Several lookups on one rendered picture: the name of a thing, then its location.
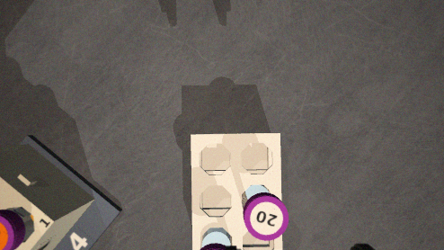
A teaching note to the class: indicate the beige tube rack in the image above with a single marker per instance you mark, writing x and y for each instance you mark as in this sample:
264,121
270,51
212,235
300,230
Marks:
220,174

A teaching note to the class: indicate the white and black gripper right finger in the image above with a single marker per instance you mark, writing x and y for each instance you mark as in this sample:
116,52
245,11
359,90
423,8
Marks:
362,247

